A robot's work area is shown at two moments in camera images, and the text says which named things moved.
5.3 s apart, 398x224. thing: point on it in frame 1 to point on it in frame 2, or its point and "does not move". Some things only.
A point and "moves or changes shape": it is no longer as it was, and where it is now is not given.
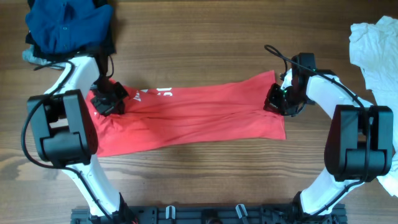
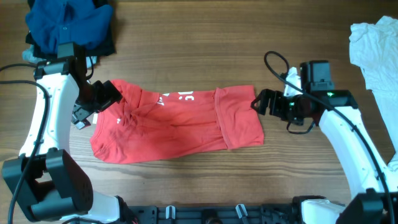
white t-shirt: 374,45 does not move
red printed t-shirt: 161,114 moves or changes shape
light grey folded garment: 30,55 does not move
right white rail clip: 238,210 does not move
